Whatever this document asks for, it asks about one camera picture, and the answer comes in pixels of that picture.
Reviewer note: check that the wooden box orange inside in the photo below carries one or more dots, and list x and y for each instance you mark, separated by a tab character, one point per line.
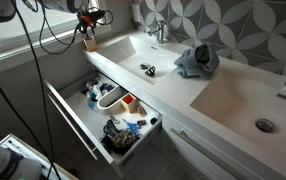
129	102

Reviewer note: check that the white rectangular sink basin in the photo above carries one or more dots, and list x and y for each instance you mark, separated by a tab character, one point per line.
236	103
129	53

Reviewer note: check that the white open vanity drawer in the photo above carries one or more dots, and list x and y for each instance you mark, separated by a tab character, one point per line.
93	123

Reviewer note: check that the black yellow small box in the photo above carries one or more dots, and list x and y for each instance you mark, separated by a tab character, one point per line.
141	122

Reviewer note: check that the wooden robot platform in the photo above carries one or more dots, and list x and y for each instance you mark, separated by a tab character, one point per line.
33	153

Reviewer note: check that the small round black cap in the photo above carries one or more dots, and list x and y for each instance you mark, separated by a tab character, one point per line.
153	121

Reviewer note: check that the white vanity counter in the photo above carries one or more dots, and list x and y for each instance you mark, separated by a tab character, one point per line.
179	90

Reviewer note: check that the white closed vanity drawer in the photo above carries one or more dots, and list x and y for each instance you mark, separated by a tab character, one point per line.
189	156

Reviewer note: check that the white wall outlet plate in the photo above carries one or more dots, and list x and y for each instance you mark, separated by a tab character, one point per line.
136	13

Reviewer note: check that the wooden box with rubber band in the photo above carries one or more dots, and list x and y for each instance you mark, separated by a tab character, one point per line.
91	45

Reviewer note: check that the dark blue small item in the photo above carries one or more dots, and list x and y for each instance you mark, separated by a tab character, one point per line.
107	87

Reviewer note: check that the small black hair clip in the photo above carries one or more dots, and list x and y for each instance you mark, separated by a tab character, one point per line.
150	71

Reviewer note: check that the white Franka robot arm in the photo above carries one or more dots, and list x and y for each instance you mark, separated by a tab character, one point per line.
59	5

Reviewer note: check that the round metal sink drain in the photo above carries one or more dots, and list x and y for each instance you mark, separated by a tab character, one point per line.
265	125

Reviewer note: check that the crumpled blue grey cloth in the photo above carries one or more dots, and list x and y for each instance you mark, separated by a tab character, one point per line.
196	63

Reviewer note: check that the frosted window with white frame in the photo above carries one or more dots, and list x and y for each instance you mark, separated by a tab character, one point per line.
33	23

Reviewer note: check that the tan rubber band bundle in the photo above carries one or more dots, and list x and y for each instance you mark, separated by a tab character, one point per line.
141	111

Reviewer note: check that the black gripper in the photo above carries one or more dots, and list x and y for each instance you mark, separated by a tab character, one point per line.
91	16

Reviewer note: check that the white curved drawer divider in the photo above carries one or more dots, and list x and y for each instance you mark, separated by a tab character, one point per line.
111	100

